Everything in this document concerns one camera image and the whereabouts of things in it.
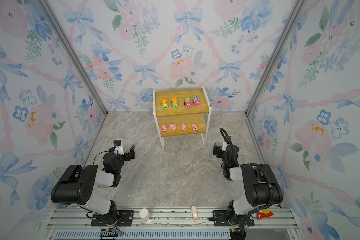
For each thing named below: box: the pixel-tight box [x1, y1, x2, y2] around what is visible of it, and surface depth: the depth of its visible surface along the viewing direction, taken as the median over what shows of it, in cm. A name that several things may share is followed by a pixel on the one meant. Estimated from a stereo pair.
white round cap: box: [139, 208, 151, 221], surface depth 71 cm
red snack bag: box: [258, 208, 274, 220], surface depth 76 cm
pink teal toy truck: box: [192, 95, 200, 107], surface depth 79 cm
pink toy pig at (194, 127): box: [191, 123, 199, 131], surface depth 90 cm
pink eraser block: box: [191, 205, 198, 221], surface depth 75 cm
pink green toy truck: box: [184, 97, 192, 109], surface depth 78 cm
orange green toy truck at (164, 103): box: [161, 98, 169, 110], surface depth 77 cm
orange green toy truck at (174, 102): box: [171, 97, 179, 108], surface depth 78 cm
